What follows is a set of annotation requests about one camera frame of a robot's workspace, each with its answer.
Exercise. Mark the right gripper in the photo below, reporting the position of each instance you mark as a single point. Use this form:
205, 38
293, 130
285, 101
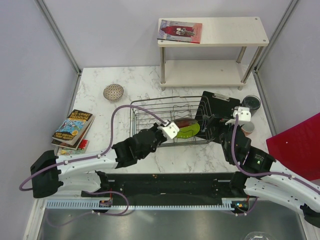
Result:
213, 120

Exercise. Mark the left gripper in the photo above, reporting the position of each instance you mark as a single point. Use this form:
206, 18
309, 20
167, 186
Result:
155, 127

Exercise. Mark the red floral plate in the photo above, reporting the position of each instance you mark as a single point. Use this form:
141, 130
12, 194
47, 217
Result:
185, 122

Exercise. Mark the green plate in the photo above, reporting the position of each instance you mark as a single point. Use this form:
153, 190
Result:
188, 131

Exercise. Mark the pink ceramic mug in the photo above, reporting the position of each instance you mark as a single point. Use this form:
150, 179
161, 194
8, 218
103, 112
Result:
248, 128

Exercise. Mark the clear plastic glass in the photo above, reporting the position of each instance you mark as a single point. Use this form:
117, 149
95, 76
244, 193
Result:
251, 102

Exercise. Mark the patterned ceramic bowl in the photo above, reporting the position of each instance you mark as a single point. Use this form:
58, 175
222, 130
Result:
113, 92

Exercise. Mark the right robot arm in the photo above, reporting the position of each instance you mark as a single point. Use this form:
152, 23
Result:
258, 173

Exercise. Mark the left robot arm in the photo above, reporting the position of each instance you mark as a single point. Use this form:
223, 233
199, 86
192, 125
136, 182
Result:
48, 168

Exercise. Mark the black clipboard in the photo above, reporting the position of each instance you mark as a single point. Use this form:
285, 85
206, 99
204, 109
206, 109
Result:
215, 104

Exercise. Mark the colourful bottom book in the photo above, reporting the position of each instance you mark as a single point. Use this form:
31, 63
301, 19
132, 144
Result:
80, 149

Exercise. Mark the treehouse paperback book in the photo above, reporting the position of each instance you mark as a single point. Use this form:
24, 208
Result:
73, 127

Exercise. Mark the red folder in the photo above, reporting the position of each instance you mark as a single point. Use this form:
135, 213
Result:
298, 148

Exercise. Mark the white two-tier shelf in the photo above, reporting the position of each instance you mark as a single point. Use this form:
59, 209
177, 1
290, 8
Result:
222, 51

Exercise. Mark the red book on shelf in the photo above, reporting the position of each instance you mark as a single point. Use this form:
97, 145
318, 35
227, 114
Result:
179, 31

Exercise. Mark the glass bowl at edge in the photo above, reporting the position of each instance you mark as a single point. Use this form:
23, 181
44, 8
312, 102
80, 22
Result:
258, 235

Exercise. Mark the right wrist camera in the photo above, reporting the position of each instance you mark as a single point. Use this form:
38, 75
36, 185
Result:
243, 115

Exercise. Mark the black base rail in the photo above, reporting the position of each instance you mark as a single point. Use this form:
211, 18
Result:
142, 187

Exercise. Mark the white cable duct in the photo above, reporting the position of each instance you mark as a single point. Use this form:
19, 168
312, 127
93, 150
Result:
95, 204

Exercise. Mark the right aluminium frame post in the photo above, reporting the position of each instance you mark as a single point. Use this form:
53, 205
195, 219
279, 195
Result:
278, 30

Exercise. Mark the aluminium frame post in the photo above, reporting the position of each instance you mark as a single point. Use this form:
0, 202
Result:
58, 35
278, 30

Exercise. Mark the left aluminium frame post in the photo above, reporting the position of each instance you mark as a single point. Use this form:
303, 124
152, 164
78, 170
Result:
58, 35

